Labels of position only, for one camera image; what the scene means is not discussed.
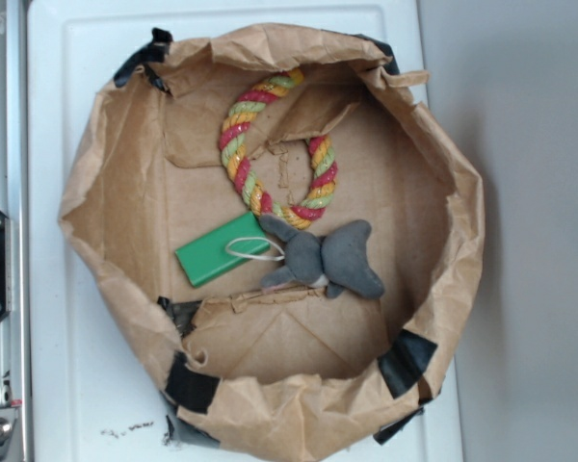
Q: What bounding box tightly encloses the gray plush elephant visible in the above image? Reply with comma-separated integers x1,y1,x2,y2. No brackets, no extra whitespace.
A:
259,214,385,299

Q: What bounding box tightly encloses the green rectangular block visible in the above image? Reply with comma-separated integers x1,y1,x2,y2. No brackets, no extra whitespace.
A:
175,212,270,288

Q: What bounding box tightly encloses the brown paper bag bin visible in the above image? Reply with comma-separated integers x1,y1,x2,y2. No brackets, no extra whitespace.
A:
60,23,485,461

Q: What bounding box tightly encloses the white tray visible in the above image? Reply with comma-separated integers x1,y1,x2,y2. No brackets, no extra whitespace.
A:
27,1,423,461

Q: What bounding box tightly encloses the multicolour rope ring toy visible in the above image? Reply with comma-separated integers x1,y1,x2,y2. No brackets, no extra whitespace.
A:
219,67,338,230

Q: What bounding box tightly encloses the aluminium frame rail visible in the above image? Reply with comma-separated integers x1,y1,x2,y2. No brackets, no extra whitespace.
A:
0,1,34,461

